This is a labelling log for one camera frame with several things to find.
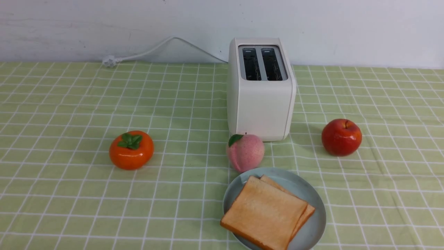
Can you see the toasted bread slice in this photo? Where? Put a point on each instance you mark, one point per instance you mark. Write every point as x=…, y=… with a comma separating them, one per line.
x=307, y=213
x=264, y=215

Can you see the pink peach with leaf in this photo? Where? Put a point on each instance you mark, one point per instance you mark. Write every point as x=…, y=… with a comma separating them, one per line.
x=245, y=151

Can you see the white two-slot toaster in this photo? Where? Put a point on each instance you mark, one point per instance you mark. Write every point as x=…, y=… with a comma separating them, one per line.
x=261, y=88

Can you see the orange persimmon with green leaf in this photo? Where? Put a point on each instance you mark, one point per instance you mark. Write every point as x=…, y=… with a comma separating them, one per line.
x=131, y=150

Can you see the red apple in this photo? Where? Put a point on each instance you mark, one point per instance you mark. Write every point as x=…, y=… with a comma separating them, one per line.
x=341, y=137

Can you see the light blue plate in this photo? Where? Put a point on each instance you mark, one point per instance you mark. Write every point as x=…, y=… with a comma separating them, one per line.
x=313, y=230

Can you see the green checkered tablecloth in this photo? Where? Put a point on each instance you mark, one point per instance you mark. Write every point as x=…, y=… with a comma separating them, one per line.
x=60, y=190

